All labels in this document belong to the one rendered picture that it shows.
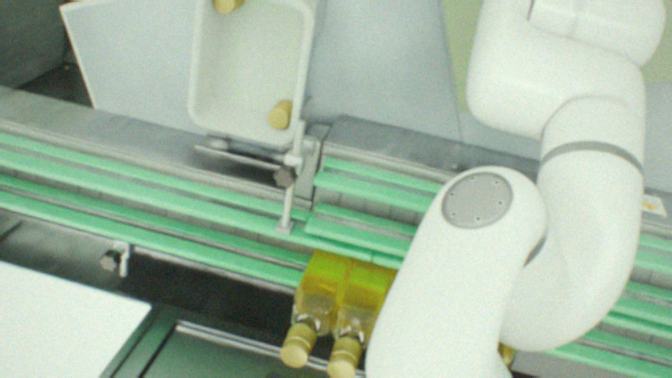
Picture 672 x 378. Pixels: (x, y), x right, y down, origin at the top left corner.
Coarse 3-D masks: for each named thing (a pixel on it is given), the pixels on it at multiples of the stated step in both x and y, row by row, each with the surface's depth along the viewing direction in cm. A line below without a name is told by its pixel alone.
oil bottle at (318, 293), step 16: (320, 256) 103; (336, 256) 104; (320, 272) 100; (336, 272) 101; (304, 288) 96; (320, 288) 97; (336, 288) 97; (304, 304) 94; (320, 304) 94; (336, 304) 96; (320, 320) 94; (320, 336) 96
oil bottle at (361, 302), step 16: (352, 272) 102; (368, 272) 102; (384, 272) 103; (352, 288) 98; (368, 288) 99; (384, 288) 100; (352, 304) 95; (368, 304) 96; (336, 320) 94; (352, 320) 93; (368, 320) 93; (336, 336) 95; (368, 336) 94
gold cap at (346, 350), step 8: (336, 344) 91; (344, 344) 90; (352, 344) 90; (360, 344) 91; (336, 352) 89; (344, 352) 88; (352, 352) 89; (360, 352) 91; (336, 360) 87; (344, 360) 87; (352, 360) 88; (328, 368) 88; (336, 368) 88; (344, 368) 88; (352, 368) 87; (336, 376) 88; (344, 376) 88; (352, 376) 88
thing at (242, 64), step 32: (256, 0) 112; (288, 0) 103; (224, 32) 115; (256, 32) 114; (288, 32) 113; (192, 64) 110; (224, 64) 117; (256, 64) 116; (288, 64) 115; (192, 96) 113; (224, 96) 119; (256, 96) 118; (288, 96) 117; (224, 128) 114; (256, 128) 114; (288, 128) 115
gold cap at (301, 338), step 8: (296, 328) 91; (304, 328) 91; (312, 328) 91; (288, 336) 90; (296, 336) 89; (304, 336) 89; (312, 336) 91; (288, 344) 88; (296, 344) 88; (304, 344) 88; (312, 344) 90; (280, 352) 89; (288, 352) 88; (296, 352) 88; (304, 352) 88; (288, 360) 89; (296, 360) 89; (304, 360) 88
